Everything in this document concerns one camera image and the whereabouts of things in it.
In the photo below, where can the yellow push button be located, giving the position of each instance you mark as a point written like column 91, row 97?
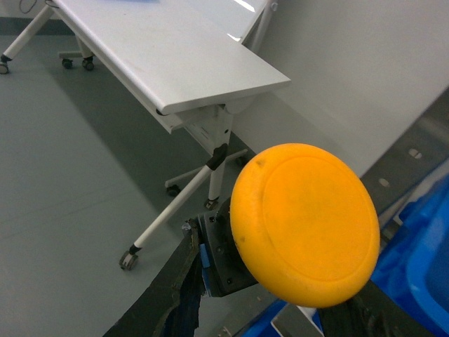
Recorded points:
column 303, row 225

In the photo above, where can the large blue plastic crate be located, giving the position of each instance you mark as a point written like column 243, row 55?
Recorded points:
column 419, row 255

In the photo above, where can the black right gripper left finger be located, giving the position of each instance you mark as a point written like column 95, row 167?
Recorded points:
column 170, row 305

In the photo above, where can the metal shelf rail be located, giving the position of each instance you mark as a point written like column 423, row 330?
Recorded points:
column 421, row 149

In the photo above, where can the white folding table frame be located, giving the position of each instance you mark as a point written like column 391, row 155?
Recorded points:
column 191, row 64

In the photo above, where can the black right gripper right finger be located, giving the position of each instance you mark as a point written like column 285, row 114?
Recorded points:
column 407, row 310

